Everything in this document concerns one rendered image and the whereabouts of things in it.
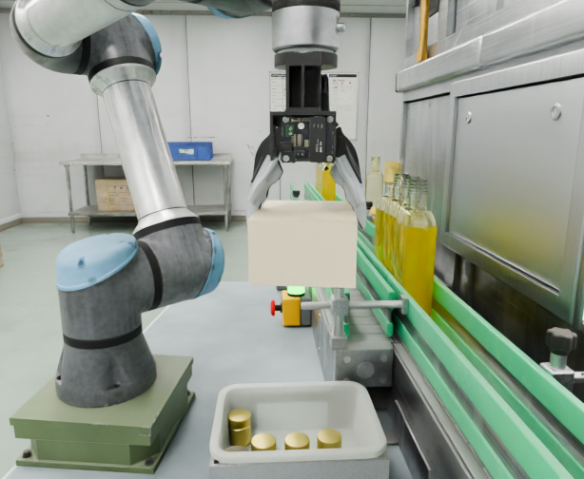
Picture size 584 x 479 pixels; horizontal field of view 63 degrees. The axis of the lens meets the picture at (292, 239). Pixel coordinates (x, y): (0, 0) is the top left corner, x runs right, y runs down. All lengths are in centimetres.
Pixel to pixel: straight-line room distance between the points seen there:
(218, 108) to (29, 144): 256
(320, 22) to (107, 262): 43
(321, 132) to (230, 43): 629
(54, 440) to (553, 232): 75
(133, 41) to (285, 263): 54
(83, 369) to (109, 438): 11
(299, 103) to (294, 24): 8
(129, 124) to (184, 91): 592
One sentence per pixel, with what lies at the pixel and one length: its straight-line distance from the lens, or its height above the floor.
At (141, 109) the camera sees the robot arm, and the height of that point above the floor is 126.
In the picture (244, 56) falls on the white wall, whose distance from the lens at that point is 676.
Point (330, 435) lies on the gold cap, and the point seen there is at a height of 81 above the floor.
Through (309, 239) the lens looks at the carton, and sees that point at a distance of 53.
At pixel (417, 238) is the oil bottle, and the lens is 83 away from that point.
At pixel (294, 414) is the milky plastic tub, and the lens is 79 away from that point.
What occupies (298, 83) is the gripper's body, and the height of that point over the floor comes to 127.
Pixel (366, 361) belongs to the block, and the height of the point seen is 86.
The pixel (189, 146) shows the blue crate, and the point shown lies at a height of 104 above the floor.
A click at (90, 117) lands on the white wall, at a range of 707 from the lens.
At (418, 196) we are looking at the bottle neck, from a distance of 84.
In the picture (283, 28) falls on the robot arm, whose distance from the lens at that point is 55.
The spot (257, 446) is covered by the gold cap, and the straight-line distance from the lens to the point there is 69.
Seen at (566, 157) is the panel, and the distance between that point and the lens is 72.
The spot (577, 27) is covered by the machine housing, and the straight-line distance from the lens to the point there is 75.
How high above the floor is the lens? 122
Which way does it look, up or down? 13 degrees down
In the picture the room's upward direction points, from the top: straight up
